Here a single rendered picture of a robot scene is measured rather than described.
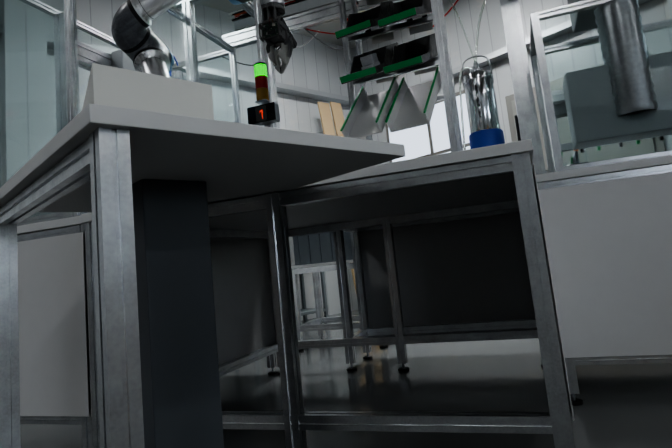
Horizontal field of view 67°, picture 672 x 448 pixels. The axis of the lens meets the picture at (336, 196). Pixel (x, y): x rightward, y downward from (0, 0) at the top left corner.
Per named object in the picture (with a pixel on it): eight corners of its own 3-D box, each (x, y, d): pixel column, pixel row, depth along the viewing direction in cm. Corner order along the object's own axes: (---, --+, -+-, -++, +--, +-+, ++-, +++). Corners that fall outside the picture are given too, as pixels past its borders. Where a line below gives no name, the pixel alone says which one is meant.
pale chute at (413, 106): (430, 123, 153) (425, 111, 151) (390, 133, 160) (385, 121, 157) (442, 78, 173) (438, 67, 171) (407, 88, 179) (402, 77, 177)
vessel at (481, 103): (500, 126, 227) (488, 46, 232) (468, 132, 232) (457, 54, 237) (502, 133, 240) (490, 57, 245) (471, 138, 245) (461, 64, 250)
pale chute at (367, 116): (382, 132, 158) (376, 120, 156) (345, 141, 165) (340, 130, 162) (399, 87, 178) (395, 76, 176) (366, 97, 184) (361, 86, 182)
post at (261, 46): (274, 175, 197) (254, -60, 211) (268, 177, 198) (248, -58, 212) (278, 176, 200) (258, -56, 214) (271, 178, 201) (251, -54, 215)
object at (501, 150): (533, 150, 128) (531, 138, 128) (80, 222, 178) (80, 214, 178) (528, 198, 260) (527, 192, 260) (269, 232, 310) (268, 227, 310)
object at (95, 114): (89, 122, 72) (88, 102, 72) (-15, 212, 137) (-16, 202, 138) (405, 156, 119) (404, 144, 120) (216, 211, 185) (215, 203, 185)
